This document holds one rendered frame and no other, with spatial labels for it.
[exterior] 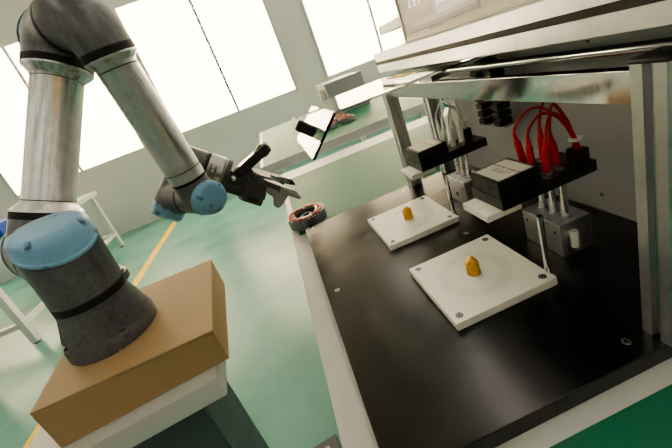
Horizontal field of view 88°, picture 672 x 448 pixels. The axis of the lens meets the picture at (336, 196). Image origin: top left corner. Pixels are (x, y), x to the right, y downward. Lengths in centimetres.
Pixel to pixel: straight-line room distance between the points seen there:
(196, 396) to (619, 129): 75
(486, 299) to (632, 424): 18
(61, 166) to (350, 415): 67
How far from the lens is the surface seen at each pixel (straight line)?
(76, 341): 75
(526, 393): 45
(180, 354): 66
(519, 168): 53
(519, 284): 54
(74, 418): 74
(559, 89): 44
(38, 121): 85
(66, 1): 79
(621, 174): 66
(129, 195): 563
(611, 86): 40
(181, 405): 69
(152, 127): 77
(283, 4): 527
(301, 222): 95
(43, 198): 83
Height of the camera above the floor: 113
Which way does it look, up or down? 20 degrees down
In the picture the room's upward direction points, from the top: 21 degrees counter-clockwise
